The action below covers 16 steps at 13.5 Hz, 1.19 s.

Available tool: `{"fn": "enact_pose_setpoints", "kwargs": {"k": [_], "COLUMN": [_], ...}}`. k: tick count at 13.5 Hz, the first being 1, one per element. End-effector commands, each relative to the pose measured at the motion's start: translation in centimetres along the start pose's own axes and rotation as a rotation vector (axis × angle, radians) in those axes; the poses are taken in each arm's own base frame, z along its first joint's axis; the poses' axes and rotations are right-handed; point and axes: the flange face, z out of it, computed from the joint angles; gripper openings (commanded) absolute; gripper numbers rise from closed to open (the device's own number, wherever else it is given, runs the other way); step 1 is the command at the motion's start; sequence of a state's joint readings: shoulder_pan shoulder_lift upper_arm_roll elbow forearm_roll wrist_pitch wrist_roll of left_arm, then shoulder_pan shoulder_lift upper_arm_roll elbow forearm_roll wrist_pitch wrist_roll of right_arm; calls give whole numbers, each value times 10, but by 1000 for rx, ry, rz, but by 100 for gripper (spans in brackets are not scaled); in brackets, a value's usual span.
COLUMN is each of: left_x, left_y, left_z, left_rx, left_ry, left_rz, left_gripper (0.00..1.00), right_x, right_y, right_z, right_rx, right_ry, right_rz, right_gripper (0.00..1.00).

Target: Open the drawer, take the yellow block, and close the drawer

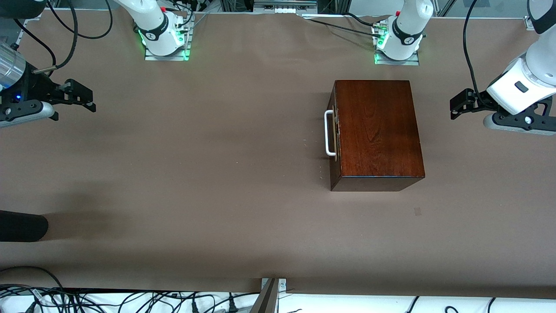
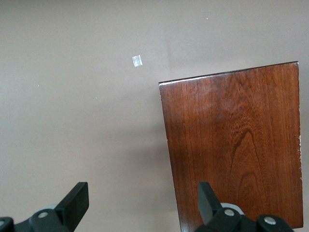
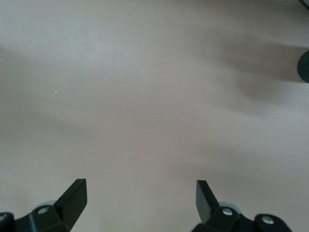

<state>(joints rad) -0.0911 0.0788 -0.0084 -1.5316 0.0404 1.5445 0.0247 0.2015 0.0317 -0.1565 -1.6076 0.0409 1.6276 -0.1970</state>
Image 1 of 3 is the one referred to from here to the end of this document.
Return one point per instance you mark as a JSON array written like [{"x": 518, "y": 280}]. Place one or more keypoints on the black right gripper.
[{"x": 38, "y": 88}]

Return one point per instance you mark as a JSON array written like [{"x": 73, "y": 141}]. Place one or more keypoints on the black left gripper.
[{"x": 477, "y": 103}]

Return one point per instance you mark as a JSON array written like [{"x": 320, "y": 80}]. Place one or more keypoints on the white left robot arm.
[{"x": 406, "y": 30}]

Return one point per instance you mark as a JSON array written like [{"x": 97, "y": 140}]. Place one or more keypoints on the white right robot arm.
[{"x": 156, "y": 32}]

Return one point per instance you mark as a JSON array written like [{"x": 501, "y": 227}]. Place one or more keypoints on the dark brown wooden cabinet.
[{"x": 378, "y": 130}]

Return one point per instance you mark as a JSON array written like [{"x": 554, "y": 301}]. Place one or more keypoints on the black cylindrical object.
[{"x": 21, "y": 226}]

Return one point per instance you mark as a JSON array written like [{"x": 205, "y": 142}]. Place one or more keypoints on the brown paper table cover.
[{"x": 217, "y": 195}]

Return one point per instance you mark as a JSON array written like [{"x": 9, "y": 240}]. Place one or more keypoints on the silver power strip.
[{"x": 284, "y": 5}]

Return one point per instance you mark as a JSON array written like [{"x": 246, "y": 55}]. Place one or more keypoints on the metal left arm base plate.
[{"x": 397, "y": 62}]

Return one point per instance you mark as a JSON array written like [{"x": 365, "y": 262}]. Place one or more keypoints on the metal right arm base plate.
[{"x": 167, "y": 58}]

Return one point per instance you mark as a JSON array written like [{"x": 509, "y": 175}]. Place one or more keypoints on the metal corner bracket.
[{"x": 531, "y": 24}]

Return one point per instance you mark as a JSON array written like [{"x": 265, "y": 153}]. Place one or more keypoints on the metal bracket with grey profile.
[{"x": 267, "y": 298}]

